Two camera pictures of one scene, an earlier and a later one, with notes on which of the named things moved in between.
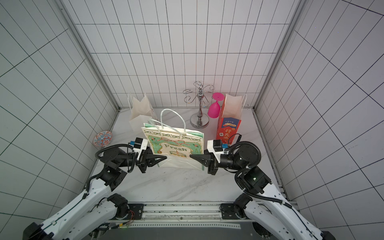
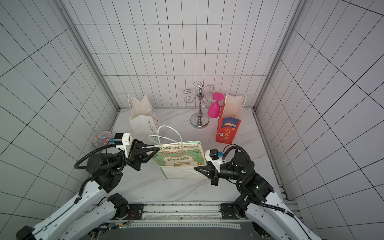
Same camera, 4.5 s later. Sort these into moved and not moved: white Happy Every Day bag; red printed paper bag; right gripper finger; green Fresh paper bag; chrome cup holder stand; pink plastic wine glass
Moved: green Fresh paper bag; right gripper finger
Not moved: chrome cup holder stand; pink plastic wine glass; white Happy Every Day bag; red printed paper bag
